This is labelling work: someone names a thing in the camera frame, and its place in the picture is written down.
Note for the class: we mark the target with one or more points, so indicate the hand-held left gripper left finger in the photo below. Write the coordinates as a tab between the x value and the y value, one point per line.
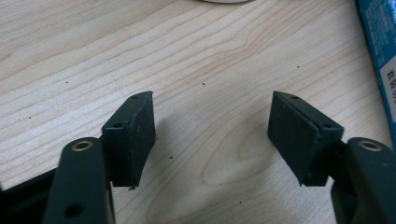
130	140

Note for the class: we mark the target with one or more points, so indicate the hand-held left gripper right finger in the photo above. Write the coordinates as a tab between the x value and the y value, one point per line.
295	140

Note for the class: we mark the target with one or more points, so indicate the blue snack packet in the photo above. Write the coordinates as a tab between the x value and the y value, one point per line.
381	46

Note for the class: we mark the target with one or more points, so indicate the white pedal trash bin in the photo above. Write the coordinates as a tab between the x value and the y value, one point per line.
227	1

